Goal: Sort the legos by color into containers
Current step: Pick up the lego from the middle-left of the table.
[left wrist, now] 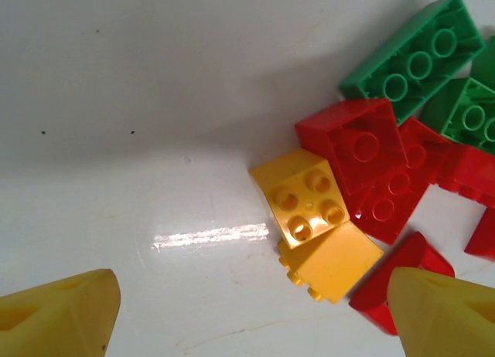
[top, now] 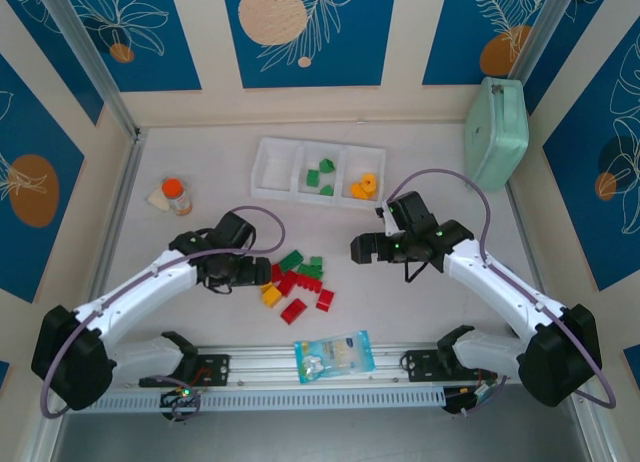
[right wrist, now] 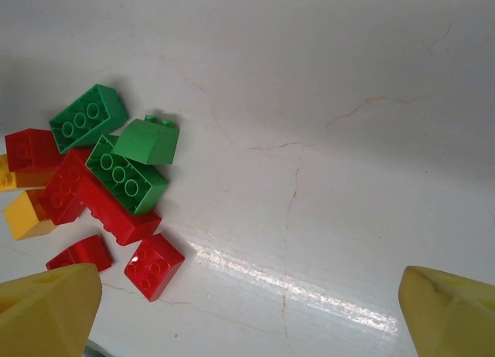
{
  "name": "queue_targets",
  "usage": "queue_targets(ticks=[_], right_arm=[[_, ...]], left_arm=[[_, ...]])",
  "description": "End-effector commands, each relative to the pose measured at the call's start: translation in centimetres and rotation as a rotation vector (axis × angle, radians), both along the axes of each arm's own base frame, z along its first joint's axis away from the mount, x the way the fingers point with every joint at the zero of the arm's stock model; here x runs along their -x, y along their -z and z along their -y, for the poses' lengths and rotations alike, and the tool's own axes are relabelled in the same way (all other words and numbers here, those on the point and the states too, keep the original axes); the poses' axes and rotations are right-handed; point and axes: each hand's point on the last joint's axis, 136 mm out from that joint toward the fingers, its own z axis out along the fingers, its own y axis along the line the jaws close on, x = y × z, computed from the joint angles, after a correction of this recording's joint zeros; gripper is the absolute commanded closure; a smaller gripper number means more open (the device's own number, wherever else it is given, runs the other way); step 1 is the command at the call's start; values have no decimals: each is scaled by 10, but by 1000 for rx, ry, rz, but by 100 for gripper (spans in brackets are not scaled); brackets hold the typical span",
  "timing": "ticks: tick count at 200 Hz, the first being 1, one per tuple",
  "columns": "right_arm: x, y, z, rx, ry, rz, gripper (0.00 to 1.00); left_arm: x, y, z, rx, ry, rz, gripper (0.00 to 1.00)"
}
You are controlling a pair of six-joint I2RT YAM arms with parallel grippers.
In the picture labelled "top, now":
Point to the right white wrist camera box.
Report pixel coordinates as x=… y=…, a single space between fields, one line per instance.
x=389 y=222

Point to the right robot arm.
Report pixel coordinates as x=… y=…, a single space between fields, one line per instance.
x=495 y=292

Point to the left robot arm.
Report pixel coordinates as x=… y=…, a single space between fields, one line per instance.
x=140 y=297

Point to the white three-compartment container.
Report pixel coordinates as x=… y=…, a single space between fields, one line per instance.
x=272 y=174

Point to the mint green zip case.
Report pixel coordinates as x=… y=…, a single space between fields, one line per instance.
x=495 y=137

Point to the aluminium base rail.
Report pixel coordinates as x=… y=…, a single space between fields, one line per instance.
x=260 y=364

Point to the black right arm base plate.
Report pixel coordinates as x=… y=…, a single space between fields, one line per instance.
x=420 y=366

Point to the long green lego brick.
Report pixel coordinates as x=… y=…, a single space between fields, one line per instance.
x=310 y=270
x=291 y=260

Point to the aluminium corner post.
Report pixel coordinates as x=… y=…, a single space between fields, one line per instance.
x=546 y=32
x=91 y=57

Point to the small green lego brick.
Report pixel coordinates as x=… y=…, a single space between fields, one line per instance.
x=316 y=261

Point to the yellow lego brick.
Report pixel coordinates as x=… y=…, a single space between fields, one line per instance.
x=358 y=190
x=266 y=286
x=272 y=296

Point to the green slope lego brick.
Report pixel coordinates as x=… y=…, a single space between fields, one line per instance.
x=327 y=165

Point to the yellow round lego piece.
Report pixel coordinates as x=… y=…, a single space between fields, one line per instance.
x=369 y=181

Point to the small green-lit circuit board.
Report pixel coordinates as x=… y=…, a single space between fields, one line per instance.
x=184 y=393

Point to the orange-lid small bottle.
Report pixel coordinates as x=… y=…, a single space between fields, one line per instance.
x=175 y=192

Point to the aluminium side rail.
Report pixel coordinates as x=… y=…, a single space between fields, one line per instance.
x=525 y=232
x=125 y=197

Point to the red comb-shaped lego brick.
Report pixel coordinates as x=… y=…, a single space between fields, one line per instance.
x=309 y=284

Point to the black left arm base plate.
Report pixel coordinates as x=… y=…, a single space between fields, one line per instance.
x=215 y=369

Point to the clear blue snack bag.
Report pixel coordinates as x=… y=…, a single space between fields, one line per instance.
x=335 y=357

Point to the beige wedge piece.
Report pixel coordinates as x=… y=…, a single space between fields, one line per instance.
x=157 y=200

